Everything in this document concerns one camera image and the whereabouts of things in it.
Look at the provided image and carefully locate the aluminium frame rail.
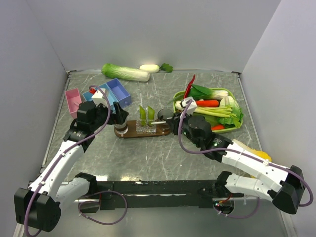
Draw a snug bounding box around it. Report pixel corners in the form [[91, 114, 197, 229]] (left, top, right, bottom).
[[12, 180, 286, 237]]

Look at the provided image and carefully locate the clear textured plastic holder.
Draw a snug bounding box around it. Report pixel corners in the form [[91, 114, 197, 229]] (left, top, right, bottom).
[[136, 120, 157, 135]]

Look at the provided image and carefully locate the brown wooden tray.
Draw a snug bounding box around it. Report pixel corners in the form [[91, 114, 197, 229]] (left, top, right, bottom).
[[114, 120, 171, 139]]

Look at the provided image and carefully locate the napa cabbage in basket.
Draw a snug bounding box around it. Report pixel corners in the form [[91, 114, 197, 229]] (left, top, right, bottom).
[[218, 96, 243, 127]]

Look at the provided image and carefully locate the bok choy in basket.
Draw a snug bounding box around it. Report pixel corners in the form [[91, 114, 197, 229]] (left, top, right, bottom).
[[188, 84, 229, 100]]

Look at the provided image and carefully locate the red chili pepper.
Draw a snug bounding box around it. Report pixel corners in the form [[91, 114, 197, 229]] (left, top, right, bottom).
[[183, 74, 196, 98]]

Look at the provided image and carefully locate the white daikon radish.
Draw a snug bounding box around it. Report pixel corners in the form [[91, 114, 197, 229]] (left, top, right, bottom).
[[139, 63, 173, 73]]

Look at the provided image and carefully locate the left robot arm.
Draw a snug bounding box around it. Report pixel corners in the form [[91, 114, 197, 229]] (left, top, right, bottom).
[[14, 101, 129, 237]]

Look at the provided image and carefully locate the purple cable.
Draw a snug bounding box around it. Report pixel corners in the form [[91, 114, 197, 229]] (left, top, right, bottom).
[[177, 98, 314, 219], [24, 85, 128, 237]]

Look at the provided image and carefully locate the dark glass cup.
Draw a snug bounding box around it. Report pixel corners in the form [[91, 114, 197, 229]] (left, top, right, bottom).
[[157, 109, 173, 131]]

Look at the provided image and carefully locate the frosted clear glass cup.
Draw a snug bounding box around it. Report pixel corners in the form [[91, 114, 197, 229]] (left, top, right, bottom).
[[114, 119, 128, 135]]

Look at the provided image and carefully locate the white celery stalk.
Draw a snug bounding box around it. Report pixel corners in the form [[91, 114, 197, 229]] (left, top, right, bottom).
[[195, 106, 229, 120]]

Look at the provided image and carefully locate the yellow cabbage by arm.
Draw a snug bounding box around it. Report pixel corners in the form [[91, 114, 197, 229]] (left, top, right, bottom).
[[232, 139, 272, 179]]

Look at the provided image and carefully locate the teal drawer box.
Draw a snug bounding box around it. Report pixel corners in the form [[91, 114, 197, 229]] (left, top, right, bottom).
[[82, 91, 93, 101]]

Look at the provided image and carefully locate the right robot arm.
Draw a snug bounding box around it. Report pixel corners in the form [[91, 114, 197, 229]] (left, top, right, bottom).
[[166, 113, 306, 214]]

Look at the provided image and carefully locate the pink drawer box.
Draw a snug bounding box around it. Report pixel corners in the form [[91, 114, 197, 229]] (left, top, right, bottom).
[[65, 88, 82, 119]]

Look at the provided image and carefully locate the green toothpaste tube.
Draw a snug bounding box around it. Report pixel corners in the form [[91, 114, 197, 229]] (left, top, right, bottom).
[[147, 106, 155, 126], [139, 105, 147, 126]]

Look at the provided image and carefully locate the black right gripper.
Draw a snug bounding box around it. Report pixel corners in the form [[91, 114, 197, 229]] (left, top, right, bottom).
[[166, 109, 202, 148]]

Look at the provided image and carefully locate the small red pepper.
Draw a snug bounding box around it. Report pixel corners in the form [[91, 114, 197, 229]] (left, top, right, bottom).
[[211, 124, 225, 131]]

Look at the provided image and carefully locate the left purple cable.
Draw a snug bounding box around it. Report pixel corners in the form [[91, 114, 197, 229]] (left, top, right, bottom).
[[24, 85, 128, 237]]

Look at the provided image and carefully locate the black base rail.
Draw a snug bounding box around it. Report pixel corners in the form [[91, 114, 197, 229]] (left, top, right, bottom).
[[79, 180, 243, 210]]

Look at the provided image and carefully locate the orange carrot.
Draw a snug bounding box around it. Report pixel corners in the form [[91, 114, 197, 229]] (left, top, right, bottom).
[[196, 100, 220, 107]]

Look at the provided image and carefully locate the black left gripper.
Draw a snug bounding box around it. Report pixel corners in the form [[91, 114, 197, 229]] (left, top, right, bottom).
[[90, 101, 128, 130]]

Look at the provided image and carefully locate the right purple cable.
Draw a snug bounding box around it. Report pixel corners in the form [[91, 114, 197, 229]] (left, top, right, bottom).
[[177, 98, 314, 219]]

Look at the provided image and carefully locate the napa cabbage on table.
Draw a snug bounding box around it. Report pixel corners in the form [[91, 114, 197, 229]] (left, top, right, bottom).
[[101, 64, 150, 82]]

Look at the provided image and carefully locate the purple drawer box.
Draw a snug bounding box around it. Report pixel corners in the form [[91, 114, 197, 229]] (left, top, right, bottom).
[[106, 79, 132, 108]]

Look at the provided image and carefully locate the green scallion leaf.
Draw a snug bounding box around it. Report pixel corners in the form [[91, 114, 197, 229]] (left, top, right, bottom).
[[167, 95, 183, 104]]

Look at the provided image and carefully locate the green plastic vegetable basket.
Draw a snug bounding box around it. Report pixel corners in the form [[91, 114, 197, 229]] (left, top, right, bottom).
[[172, 88, 243, 133]]

